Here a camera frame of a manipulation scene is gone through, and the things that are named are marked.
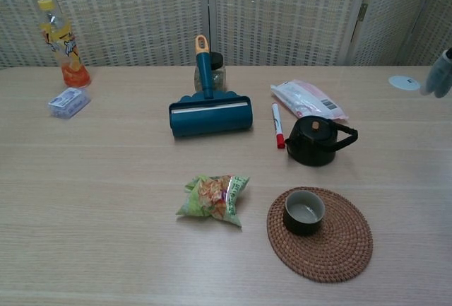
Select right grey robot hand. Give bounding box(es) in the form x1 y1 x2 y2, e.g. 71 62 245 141
420 47 452 99

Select woven folding screen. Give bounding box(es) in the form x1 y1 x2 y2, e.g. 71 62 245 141
0 0 452 70

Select small black tea cup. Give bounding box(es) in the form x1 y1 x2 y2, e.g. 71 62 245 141
282 190 326 237

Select brown woven round coaster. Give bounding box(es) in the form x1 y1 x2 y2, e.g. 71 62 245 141
266 187 374 284

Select grey round cable grommet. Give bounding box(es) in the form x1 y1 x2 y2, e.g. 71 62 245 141
388 74 422 91

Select white pink plastic packet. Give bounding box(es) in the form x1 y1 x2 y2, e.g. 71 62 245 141
270 78 350 122

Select blue lint roller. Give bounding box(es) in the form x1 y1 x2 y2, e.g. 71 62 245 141
168 35 254 139

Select orange drink bottle yellow cap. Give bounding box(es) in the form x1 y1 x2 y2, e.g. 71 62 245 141
37 0 92 88

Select green snack bag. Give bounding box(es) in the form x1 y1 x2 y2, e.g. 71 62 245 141
175 174 251 228

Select black teapot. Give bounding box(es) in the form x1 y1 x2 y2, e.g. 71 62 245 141
284 114 359 167

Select small clear plastic box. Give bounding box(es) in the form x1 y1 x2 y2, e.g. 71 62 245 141
47 87 92 120

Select glass jar black lid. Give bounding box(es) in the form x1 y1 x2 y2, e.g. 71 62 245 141
193 52 227 92

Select white marker red cap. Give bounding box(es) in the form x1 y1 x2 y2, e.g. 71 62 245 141
270 102 287 150

